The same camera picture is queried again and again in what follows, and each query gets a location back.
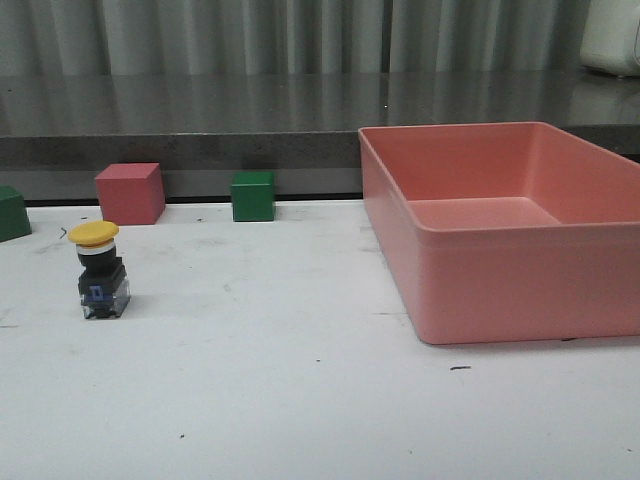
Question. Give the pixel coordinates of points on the yellow push button switch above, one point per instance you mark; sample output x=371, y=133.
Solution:
x=103, y=286

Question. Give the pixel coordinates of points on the green cube block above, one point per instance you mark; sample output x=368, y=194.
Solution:
x=253, y=196

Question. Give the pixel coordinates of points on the pink plastic bin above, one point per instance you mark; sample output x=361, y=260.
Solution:
x=505, y=231

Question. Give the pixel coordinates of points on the pink cube block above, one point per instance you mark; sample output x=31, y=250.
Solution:
x=131, y=193

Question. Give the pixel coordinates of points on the dark grey counter bench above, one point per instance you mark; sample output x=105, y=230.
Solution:
x=58, y=133

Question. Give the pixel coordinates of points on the green block at left edge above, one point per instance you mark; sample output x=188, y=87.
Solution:
x=14, y=220

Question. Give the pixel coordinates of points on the white appliance in background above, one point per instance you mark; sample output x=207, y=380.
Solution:
x=610, y=40

